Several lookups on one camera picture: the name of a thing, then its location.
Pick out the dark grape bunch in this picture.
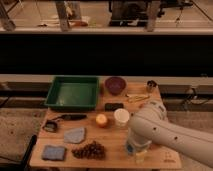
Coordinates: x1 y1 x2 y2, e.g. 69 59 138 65
71 141 106 160

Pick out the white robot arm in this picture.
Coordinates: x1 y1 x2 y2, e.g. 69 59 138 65
125 100 213 168

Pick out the blue plastic cup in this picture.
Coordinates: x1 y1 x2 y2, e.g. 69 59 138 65
125 141 133 155

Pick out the white paper cup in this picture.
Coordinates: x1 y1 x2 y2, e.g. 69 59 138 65
114 108 130 127

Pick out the small metal cup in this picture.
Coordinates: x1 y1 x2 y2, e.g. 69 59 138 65
146 80 157 93

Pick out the orange carrot toy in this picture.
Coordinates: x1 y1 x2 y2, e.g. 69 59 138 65
139 103 146 109

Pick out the orange round fruit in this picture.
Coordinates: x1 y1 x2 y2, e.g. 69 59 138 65
95 114 108 128

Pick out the black rectangular block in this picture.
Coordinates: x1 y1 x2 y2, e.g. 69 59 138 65
104 103 124 111

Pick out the light grey cloth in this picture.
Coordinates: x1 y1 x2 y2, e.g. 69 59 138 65
64 127 86 144

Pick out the wooden board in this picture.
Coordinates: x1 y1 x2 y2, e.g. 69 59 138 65
29 82 181 170

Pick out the purple bowl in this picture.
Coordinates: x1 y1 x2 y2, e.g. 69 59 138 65
105 77 126 95

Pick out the blue sponge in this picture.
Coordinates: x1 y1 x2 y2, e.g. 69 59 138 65
41 145 66 161

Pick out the small black clip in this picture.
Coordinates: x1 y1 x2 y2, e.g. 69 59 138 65
43 120 58 133

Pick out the green plastic tray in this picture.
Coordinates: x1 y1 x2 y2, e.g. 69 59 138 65
45 76 99 111

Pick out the black handled knife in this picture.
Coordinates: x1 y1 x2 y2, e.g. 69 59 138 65
52 114 87 121

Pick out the black cable bar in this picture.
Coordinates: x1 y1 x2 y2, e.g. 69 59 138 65
21 135 37 170

